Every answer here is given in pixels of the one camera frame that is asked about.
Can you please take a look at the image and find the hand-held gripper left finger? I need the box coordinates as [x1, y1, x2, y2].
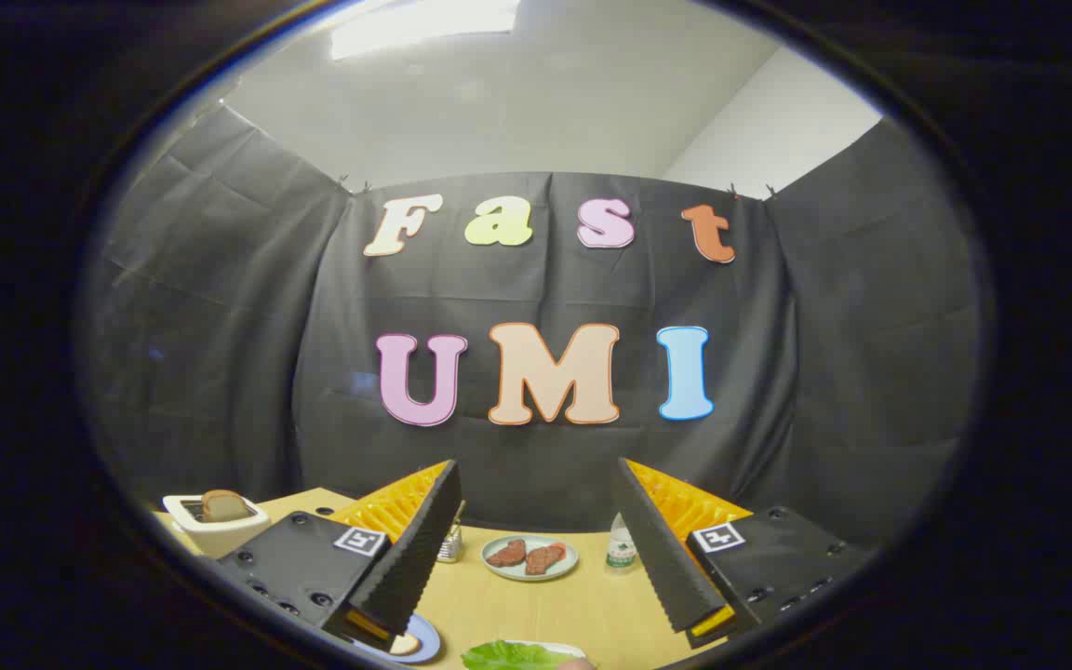
[217, 459, 464, 652]

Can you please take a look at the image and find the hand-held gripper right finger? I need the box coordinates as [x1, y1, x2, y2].
[612, 457, 872, 650]

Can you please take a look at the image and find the green lettuce leaf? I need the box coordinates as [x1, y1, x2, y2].
[460, 640, 583, 670]

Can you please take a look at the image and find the toasted bread slice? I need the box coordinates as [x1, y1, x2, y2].
[201, 489, 253, 522]

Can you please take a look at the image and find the clear plastic water bottle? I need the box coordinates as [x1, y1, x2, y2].
[606, 512, 639, 570]

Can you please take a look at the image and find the blue plate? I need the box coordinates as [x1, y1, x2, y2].
[350, 612, 442, 664]

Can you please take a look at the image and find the pale green plate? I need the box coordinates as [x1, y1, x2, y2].
[481, 533, 580, 583]

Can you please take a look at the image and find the white plate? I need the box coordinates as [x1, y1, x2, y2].
[489, 640, 593, 666]

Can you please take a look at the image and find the white toaster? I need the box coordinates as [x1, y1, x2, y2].
[162, 491, 272, 559]

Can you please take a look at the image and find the black backdrop cloth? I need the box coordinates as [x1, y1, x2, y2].
[80, 102, 984, 550]

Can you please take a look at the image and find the ceiling light panel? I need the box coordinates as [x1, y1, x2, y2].
[329, 0, 520, 61]

